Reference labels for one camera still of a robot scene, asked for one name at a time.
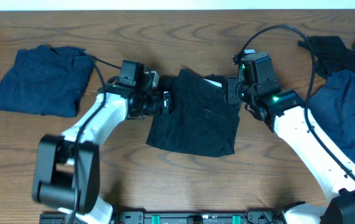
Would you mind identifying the black shorts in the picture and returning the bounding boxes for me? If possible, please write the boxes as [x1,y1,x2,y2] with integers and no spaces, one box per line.
[146,70,241,157]

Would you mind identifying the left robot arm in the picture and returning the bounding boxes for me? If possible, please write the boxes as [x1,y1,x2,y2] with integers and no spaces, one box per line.
[32,84,172,223]

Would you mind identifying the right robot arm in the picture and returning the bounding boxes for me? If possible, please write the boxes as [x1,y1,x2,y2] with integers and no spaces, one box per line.
[222,78,355,223]

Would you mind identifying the black crumpled garment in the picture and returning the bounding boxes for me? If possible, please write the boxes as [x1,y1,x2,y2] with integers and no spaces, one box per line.
[308,36,355,80]

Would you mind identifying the folded navy blue shorts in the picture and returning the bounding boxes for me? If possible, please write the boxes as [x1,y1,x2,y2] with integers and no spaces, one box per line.
[0,45,93,118]

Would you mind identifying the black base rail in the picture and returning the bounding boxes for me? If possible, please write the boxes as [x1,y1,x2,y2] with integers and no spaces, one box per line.
[39,210,287,224]

